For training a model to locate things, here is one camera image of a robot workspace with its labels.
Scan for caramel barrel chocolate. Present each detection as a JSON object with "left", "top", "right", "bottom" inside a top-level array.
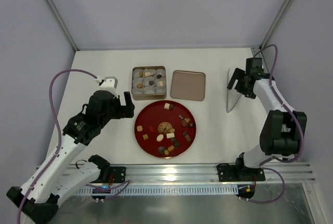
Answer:
[{"left": 168, "top": 145, "right": 175, "bottom": 152}]

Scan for grey brown round chocolate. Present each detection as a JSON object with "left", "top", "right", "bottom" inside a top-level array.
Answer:
[{"left": 158, "top": 146, "right": 165, "bottom": 154}]

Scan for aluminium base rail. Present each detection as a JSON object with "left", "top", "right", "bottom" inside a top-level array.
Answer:
[{"left": 36, "top": 163, "right": 316, "bottom": 183}]

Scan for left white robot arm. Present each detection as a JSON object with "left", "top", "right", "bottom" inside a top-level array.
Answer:
[{"left": 6, "top": 77, "right": 135, "bottom": 223}]

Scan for metal serving tongs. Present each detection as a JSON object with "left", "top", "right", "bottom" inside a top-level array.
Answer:
[{"left": 225, "top": 67, "right": 244, "bottom": 114}]

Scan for white rectangular chocolate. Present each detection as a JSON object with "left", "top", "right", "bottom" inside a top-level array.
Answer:
[{"left": 166, "top": 133, "right": 174, "bottom": 139}]

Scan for brown oval chocolate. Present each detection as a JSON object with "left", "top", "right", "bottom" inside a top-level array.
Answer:
[{"left": 181, "top": 119, "right": 187, "bottom": 127}]

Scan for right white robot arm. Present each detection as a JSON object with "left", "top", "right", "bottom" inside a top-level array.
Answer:
[{"left": 227, "top": 57, "right": 307, "bottom": 181}]

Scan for gold tin box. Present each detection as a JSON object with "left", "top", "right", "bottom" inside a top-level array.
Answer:
[{"left": 131, "top": 66, "right": 167, "bottom": 101}]

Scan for gold tin lid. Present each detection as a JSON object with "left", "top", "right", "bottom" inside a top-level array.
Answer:
[{"left": 170, "top": 70, "right": 206, "bottom": 102}]

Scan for red round tray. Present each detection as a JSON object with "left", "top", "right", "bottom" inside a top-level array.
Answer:
[{"left": 134, "top": 100, "right": 197, "bottom": 158}]

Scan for white swirl oval chocolate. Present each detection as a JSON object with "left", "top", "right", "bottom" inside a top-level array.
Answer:
[{"left": 156, "top": 134, "right": 164, "bottom": 142}]

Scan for white slotted cable duct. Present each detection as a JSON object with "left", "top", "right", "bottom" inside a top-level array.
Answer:
[{"left": 75, "top": 184, "right": 238, "bottom": 196}]

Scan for aluminium frame post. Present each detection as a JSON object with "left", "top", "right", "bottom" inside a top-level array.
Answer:
[{"left": 44, "top": 0, "right": 79, "bottom": 52}]

